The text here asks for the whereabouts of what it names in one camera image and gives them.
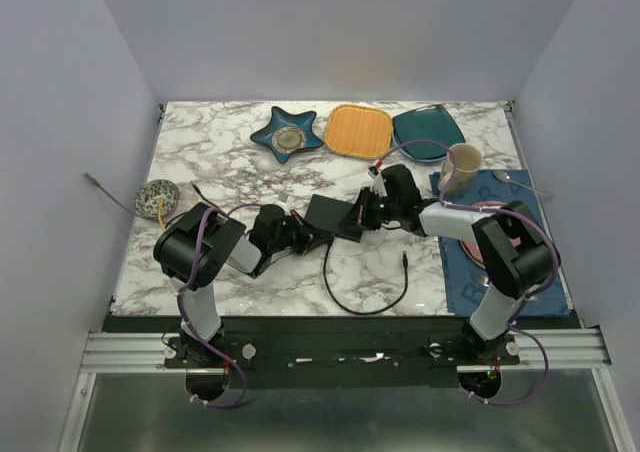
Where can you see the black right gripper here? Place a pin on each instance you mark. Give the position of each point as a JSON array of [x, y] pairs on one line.
[[362, 206]]

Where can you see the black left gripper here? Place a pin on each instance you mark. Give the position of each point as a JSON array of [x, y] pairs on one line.
[[309, 236]]

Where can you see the black network switch box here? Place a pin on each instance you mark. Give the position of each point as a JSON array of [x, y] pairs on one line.
[[326, 214]]

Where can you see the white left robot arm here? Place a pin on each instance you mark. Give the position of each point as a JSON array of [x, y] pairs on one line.
[[193, 251]]

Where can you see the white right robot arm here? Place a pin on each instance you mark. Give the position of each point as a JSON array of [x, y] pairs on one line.
[[518, 256]]

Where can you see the orange woven square tray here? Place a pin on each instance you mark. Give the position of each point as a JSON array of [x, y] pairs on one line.
[[358, 131]]

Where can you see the blue star-shaped dish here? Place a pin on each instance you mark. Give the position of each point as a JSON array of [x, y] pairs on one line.
[[287, 134]]

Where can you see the pink dotted plate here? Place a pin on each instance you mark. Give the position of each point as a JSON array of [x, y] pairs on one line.
[[471, 249]]

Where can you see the blue cloth placemat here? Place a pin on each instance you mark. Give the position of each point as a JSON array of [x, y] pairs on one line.
[[463, 292]]

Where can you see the beige ceramic mug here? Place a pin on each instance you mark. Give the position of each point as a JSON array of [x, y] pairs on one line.
[[460, 167]]

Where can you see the metal spoon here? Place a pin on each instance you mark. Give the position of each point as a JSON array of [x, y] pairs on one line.
[[504, 177]]

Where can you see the small floral patterned bowl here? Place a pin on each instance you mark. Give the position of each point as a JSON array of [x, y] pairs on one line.
[[156, 197]]

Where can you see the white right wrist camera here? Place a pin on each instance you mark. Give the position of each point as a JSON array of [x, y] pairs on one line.
[[377, 186]]

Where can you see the black mounting base plate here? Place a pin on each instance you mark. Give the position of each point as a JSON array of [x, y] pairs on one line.
[[261, 353]]

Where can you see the aluminium rail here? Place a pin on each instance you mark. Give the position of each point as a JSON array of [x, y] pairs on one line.
[[144, 353]]

